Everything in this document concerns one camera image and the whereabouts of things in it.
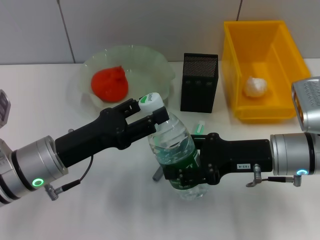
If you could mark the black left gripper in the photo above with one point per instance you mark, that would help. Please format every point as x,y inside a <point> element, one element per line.
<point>95,135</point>

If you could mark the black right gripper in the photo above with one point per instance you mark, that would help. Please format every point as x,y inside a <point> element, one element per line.
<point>237,152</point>

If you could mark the clear water bottle green label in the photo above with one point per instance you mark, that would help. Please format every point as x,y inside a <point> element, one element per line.
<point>172,140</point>

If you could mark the green pen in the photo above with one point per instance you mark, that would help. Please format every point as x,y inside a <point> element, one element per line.
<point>199,127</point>

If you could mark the orange fruit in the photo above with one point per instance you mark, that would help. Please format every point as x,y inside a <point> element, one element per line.
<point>110,85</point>

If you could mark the white paper ball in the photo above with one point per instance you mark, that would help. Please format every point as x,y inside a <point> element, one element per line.
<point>255,87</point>

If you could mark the green glass fruit plate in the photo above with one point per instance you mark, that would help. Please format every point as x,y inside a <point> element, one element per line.
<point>147,72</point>

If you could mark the grey marker pen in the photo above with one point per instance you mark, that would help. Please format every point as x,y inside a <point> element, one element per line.
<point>157,176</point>

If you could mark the black mesh pen holder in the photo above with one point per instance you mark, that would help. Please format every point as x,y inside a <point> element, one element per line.
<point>198,95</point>

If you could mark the yellow plastic bin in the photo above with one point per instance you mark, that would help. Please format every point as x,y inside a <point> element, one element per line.
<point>277,57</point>

